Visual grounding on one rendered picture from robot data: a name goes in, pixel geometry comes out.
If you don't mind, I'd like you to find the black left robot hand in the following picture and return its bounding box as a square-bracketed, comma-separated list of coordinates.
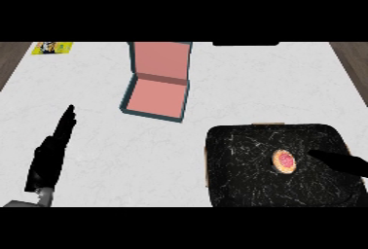
[23, 104, 78, 194]

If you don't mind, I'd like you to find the yellow printed packet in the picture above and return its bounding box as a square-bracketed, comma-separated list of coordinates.
[29, 41, 75, 55]

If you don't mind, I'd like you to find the teal box with pink inside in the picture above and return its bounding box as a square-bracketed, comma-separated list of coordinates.
[117, 41, 193, 124]

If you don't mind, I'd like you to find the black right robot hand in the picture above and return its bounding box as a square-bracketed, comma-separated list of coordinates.
[305, 149, 368, 178]

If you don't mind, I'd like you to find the black marbled tray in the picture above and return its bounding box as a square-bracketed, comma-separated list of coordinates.
[203, 123, 368, 208]

